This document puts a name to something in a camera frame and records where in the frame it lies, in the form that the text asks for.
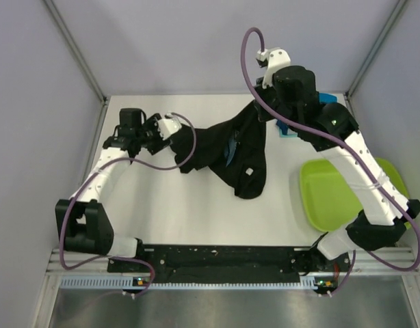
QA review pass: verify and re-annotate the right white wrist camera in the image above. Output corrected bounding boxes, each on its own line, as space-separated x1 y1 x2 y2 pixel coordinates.
256 47 291 89

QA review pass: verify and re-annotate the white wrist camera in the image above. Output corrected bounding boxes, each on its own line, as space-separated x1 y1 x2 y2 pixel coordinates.
157 113 182 141
256 47 291 89

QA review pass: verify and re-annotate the left aluminium frame post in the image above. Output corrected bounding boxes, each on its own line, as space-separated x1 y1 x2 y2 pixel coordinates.
41 0 107 104

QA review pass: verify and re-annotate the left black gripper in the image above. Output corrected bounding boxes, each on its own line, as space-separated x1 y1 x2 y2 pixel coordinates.
136 113 174 155

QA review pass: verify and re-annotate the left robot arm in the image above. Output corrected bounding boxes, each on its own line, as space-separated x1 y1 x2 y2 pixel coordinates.
55 108 181 271

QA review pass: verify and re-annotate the light teal folded shirt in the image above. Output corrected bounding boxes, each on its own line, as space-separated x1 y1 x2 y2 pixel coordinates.
279 128 298 138

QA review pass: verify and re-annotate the aluminium frame post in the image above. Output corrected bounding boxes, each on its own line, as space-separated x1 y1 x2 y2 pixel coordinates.
41 0 107 104
344 0 409 100

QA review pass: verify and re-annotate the light blue cable duct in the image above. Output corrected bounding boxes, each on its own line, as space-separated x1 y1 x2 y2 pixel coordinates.
60 276 336 290

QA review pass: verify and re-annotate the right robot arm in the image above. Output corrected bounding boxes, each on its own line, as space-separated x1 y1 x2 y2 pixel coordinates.
252 64 420 271

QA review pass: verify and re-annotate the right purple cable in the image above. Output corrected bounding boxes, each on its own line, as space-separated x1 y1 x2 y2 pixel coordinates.
242 27 420 273

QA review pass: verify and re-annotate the black t shirt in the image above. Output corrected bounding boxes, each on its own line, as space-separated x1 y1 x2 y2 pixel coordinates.
180 102 267 200

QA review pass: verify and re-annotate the top blue folded shirt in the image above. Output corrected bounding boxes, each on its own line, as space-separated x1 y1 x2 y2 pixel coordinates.
318 92 338 104

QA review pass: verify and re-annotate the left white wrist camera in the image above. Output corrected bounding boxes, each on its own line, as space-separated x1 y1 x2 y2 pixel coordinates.
157 113 182 141

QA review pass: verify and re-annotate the right aluminium frame post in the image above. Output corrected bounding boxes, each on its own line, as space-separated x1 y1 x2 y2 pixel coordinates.
344 0 409 100

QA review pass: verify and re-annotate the dark blue folded shirt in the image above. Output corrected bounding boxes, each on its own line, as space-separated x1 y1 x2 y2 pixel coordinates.
276 120 291 129

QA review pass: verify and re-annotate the green plastic basin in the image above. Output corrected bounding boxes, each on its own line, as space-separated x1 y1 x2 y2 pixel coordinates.
298 157 410 233

